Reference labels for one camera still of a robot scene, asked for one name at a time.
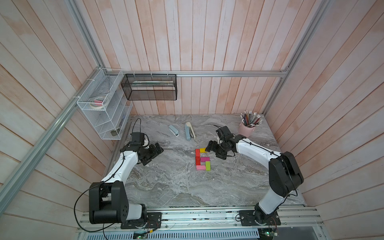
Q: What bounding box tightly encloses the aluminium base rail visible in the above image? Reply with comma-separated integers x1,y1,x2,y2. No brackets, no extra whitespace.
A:
76,205,325,233

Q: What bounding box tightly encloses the small blue-grey stapler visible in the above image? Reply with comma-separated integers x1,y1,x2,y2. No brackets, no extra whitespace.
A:
169,125,179,137

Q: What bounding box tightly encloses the red building block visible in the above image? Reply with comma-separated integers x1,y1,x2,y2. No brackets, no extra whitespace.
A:
195,149,201,166

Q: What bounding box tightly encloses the tape roll on shelf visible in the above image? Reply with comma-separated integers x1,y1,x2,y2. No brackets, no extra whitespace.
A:
89,96,110,110

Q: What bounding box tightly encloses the lime green building block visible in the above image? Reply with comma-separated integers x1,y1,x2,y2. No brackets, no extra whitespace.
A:
205,161,211,171

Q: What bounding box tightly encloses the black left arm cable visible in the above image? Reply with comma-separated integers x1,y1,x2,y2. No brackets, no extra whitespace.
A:
73,117,151,233

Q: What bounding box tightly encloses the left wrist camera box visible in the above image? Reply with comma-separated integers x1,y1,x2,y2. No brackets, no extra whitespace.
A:
130,132,150,147

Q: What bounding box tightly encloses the beige and grey stapler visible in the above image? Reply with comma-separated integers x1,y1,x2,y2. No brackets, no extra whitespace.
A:
185,122,196,141

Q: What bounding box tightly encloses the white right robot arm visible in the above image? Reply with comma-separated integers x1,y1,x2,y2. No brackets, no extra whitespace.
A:
205,126,304,226

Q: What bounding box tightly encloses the bundle of pencils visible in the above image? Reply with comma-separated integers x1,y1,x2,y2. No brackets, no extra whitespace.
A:
241,111,262,128

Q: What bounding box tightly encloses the light pink building block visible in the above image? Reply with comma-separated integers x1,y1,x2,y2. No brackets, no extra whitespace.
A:
196,165,206,171

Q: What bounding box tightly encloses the pink pencil cup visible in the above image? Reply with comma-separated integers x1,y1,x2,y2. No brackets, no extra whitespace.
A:
238,123,256,138

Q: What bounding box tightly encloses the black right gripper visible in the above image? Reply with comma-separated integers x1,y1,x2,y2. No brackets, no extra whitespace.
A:
204,140,227,159

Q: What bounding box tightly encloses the white wire shelf rack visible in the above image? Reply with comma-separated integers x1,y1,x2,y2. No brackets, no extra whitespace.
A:
77,68,132,140

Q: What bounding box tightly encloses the black mesh basket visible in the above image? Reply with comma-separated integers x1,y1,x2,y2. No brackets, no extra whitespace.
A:
121,73,178,101

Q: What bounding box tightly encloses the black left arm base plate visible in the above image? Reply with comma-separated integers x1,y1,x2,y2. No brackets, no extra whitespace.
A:
121,212,162,230

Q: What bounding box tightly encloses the magenta building block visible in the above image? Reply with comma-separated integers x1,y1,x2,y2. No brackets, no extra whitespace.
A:
200,157,210,162

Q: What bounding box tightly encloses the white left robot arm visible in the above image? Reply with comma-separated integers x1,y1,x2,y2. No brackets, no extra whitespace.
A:
89,143,164,228

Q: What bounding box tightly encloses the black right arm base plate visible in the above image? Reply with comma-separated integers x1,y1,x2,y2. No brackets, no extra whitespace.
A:
239,210,281,227

